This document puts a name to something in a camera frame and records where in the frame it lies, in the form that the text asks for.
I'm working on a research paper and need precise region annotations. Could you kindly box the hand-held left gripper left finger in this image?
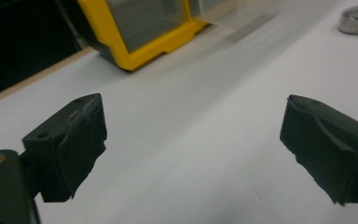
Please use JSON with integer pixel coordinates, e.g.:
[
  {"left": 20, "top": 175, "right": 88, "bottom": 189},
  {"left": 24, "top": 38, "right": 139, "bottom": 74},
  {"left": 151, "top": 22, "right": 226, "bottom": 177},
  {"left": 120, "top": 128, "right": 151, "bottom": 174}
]
[{"left": 21, "top": 92, "right": 108, "bottom": 203}]

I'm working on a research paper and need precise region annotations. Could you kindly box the yellow framed storage box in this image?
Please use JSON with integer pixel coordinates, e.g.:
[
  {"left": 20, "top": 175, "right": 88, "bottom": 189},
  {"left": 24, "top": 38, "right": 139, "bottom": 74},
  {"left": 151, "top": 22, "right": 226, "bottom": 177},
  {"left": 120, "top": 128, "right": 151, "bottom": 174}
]
[{"left": 76, "top": 0, "right": 211, "bottom": 72}]

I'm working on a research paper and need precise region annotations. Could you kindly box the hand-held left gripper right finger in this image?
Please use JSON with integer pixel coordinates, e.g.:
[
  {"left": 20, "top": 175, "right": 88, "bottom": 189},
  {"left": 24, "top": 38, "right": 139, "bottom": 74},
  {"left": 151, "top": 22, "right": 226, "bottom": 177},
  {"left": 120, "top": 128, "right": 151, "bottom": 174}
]
[{"left": 279, "top": 94, "right": 358, "bottom": 206}]

